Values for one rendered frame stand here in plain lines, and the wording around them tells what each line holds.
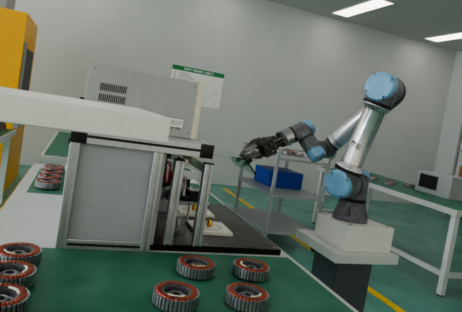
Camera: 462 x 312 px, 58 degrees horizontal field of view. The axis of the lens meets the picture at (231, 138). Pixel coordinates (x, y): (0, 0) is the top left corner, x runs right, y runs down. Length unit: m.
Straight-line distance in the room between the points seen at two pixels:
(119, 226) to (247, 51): 6.21
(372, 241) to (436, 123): 7.96
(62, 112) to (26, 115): 0.04
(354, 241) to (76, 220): 1.09
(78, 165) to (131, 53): 5.64
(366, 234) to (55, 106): 1.52
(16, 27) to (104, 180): 3.86
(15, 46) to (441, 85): 7.91
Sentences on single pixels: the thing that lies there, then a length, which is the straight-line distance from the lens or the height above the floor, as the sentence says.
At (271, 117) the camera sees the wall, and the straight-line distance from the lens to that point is 7.54.
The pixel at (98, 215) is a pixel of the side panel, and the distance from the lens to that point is 1.36.
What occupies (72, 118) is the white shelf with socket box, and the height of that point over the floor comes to 1.19.
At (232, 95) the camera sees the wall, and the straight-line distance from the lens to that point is 7.24.
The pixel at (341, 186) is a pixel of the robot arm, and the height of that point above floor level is 1.01.
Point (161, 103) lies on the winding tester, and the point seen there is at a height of 1.22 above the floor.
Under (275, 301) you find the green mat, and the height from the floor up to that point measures 0.75.
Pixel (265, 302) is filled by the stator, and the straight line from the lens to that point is 1.11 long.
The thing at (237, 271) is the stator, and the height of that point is 0.77.
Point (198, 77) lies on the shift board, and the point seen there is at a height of 1.77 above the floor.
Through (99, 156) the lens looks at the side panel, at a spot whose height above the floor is 1.04.
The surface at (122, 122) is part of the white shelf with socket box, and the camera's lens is 0.55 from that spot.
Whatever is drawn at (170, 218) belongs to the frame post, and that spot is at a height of 0.86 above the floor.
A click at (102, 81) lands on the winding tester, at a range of 1.44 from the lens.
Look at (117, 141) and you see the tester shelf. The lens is 1.31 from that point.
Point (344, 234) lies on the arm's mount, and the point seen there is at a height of 0.81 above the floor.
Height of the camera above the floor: 1.22
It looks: 3 degrees down
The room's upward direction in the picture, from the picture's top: 9 degrees clockwise
